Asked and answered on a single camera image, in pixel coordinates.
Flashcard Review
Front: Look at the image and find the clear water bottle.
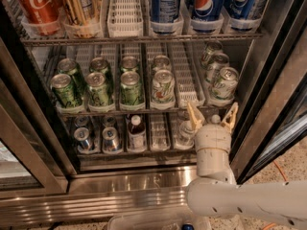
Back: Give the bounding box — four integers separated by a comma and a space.
176, 121, 195, 150
210, 114, 221, 125

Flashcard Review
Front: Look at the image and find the dark drink bottle white cap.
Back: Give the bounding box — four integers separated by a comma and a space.
129, 115, 147, 152

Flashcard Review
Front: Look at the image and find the blue pepsi can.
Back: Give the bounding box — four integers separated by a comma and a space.
149, 0, 180, 35
224, 0, 268, 32
191, 0, 224, 33

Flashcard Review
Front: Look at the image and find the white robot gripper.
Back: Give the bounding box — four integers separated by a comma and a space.
187, 102, 239, 152

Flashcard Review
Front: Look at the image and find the white 7up can back right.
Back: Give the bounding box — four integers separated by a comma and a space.
201, 40, 223, 67

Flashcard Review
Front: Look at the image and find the green can lane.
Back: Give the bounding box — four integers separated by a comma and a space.
85, 72, 113, 106
57, 58, 85, 95
51, 74, 83, 108
121, 71, 144, 105
89, 57, 113, 86
120, 56, 139, 73

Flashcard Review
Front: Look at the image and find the white diet 7up can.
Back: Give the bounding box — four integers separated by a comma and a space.
210, 67, 239, 101

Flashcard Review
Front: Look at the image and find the white 7up can middle right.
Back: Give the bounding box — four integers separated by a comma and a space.
204, 53, 229, 83

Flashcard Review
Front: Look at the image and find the white 7up can front centre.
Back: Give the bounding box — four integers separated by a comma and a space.
152, 70, 175, 104

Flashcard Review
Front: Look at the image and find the empty white lane tray bottom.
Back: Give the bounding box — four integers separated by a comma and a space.
150, 113, 171, 151

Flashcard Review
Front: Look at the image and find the silver can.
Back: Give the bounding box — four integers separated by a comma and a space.
74, 116, 90, 128
74, 127, 94, 150
103, 126, 122, 154
102, 116, 116, 127

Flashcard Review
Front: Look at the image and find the blue pepsi can middle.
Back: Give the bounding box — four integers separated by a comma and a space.
191, 0, 224, 33

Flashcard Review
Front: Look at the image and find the white 7up can back centre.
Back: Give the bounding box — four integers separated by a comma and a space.
152, 55, 172, 75

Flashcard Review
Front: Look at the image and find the empty white lane tray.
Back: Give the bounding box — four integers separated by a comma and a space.
150, 113, 171, 151
107, 0, 143, 37
168, 43, 205, 108

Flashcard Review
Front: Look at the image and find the orange power cable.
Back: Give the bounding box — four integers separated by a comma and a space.
262, 160, 289, 230

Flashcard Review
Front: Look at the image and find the clear plastic bin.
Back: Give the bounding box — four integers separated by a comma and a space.
107, 210, 194, 230

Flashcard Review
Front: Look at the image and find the blue pepsi can right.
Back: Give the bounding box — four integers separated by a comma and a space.
224, 0, 268, 32

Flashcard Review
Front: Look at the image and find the empty white lane tray top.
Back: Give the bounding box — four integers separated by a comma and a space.
107, 0, 143, 37

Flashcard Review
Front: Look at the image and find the silver can front left bottom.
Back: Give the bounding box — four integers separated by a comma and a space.
74, 127, 94, 150

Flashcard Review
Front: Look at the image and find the blue pepsi can left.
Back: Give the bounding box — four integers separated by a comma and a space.
149, 0, 180, 35

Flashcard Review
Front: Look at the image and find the red coca-cola can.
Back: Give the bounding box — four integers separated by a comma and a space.
17, 0, 59, 35

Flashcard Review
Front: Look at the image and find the silver can back left bottom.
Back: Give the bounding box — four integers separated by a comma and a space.
74, 116, 90, 128

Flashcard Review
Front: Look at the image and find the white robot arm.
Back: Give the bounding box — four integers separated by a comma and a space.
186, 103, 307, 230

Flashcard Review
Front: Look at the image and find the stainless steel fridge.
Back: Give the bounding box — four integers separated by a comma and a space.
0, 0, 307, 226

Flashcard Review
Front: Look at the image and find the gold soda can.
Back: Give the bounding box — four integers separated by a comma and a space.
62, 0, 99, 38

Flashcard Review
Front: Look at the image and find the clear water bottle right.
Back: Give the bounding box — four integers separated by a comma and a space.
210, 114, 221, 125

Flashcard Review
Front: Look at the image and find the empty white lane tray middle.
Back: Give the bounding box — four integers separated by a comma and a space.
168, 43, 205, 108

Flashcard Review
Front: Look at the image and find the clear water bottle left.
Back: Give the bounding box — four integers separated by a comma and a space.
176, 121, 195, 150

